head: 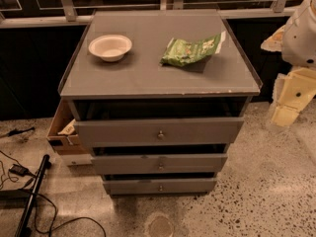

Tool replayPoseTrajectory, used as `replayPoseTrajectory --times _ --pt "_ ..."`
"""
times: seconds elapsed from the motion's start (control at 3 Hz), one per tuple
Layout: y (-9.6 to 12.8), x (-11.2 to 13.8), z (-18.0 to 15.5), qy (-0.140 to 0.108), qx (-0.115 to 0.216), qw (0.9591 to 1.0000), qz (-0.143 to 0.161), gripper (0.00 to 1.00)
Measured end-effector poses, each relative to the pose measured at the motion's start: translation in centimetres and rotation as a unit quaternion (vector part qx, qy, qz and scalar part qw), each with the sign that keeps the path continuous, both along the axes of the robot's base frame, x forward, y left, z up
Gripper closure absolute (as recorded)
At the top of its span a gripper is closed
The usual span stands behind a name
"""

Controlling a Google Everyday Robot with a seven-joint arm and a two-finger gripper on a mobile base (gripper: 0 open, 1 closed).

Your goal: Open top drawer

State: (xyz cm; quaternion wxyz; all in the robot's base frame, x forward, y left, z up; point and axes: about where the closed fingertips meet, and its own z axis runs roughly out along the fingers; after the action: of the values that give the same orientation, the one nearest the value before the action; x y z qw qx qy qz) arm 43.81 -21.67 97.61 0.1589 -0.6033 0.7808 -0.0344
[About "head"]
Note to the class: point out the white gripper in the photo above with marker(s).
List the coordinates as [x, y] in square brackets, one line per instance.
[301, 39]

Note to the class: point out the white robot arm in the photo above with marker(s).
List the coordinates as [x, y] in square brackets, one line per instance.
[296, 41]

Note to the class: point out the grey top drawer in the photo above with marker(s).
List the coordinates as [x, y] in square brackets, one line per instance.
[161, 131]

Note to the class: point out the grey drawer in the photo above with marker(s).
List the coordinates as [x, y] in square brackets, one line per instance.
[159, 186]
[158, 164]
[161, 131]

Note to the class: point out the grey drawer cabinet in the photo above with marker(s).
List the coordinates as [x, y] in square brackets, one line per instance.
[138, 87]

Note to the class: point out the grey middle drawer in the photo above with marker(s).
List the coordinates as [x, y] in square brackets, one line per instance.
[158, 164]

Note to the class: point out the grey bottom drawer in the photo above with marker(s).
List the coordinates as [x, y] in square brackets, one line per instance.
[159, 186]

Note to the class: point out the open cardboard box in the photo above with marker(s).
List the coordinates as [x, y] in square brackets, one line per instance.
[64, 140]

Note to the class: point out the green snack bag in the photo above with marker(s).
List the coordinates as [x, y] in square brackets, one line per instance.
[180, 52]

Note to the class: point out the metal window railing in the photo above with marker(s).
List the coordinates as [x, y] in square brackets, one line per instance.
[26, 13]

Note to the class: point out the black power adapter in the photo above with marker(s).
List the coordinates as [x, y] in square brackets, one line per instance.
[19, 170]

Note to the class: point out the black pole on floor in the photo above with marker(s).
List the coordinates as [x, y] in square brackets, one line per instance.
[33, 192]

